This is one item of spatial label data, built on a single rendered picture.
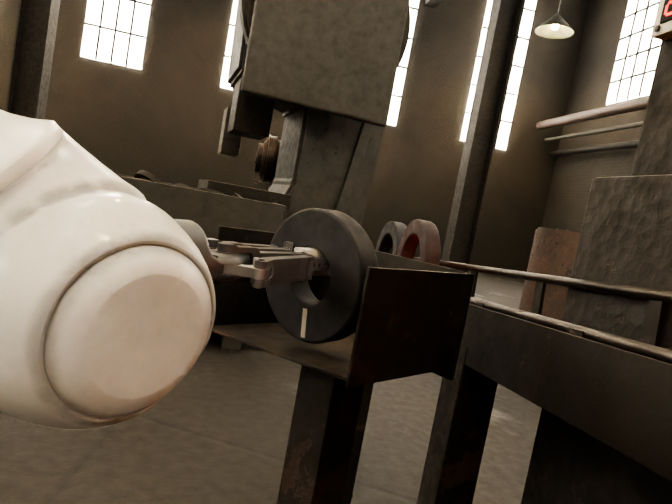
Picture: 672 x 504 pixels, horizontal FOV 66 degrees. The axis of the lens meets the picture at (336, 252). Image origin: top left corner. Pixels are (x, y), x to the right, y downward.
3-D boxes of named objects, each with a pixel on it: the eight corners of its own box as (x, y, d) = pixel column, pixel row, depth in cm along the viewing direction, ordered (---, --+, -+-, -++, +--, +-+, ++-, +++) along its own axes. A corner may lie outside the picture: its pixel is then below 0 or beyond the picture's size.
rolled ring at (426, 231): (432, 217, 102) (447, 219, 102) (401, 219, 120) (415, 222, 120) (416, 310, 101) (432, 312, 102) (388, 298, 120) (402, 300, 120)
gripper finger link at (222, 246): (214, 241, 49) (222, 244, 48) (304, 245, 57) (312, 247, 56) (209, 282, 49) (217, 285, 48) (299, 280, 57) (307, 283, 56)
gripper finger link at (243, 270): (197, 249, 47) (229, 261, 43) (245, 251, 51) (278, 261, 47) (194, 275, 47) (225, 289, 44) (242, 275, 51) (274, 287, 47)
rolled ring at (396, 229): (402, 219, 119) (415, 221, 120) (379, 221, 138) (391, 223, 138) (388, 298, 119) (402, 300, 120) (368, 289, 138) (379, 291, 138)
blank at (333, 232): (288, 206, 66) (268, 204, 63) (387, 213, 56) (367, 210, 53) (278, 326, 67) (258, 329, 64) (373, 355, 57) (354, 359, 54)
